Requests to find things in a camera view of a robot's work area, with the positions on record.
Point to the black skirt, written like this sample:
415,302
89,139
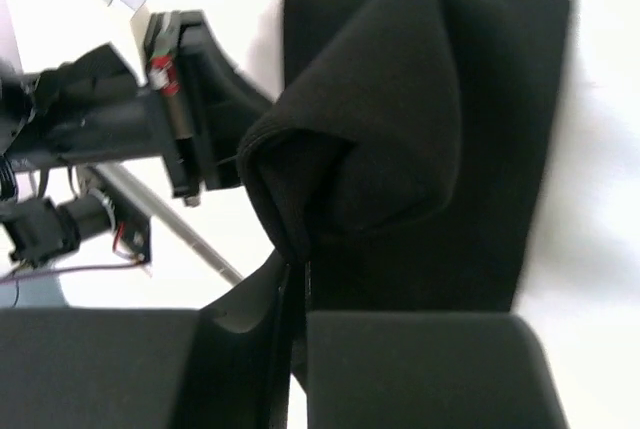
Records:
402,163

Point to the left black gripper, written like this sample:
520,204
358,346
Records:
192,111

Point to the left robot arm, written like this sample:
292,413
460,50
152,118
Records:
25,122

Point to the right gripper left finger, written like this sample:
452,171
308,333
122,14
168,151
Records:
223,366

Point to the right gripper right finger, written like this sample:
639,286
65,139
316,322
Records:
423,370

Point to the aluminium frame rail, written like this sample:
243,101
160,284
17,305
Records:
151,205

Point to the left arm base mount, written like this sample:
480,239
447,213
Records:
44,232

